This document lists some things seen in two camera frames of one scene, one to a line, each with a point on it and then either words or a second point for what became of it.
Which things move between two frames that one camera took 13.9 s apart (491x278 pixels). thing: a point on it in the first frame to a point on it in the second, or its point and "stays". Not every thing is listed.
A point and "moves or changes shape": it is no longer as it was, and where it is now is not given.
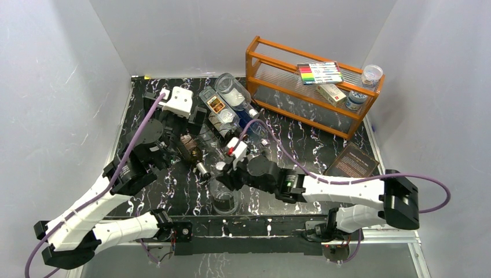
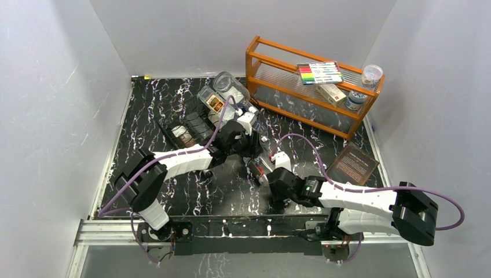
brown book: (354, 161) stays
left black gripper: (197, 117) to (254, 149)
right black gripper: (230, 177) to (276, 194)
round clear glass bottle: (224, 198) moves or changes shape
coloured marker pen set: (321, 72) stays
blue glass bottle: (243, 117) to (259, 126)
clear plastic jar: (371, 75) stays
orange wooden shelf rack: (321, 94) stays
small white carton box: (331, 92) stays
